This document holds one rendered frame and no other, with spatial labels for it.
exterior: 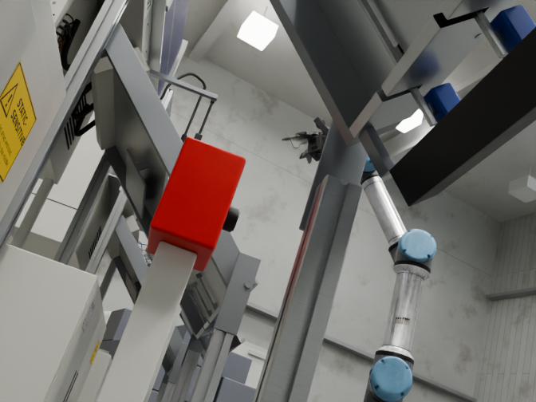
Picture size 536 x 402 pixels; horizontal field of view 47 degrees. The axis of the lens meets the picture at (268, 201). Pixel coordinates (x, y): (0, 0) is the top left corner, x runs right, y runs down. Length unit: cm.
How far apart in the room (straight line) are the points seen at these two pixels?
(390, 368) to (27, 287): 104
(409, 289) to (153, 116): 96
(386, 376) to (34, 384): 99
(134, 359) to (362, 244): 1061
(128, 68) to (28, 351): 67
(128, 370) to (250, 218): 957
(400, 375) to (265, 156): 918
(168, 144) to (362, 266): 1002
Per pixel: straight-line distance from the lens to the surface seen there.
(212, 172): 94
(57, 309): 132
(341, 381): 1089
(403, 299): 195
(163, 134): 145
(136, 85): 150
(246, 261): 132
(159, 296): 91
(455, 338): 1244
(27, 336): 132
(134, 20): 173
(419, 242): 199
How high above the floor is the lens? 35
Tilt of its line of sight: 23 degrees up
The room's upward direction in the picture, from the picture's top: 18 degrees clockwise
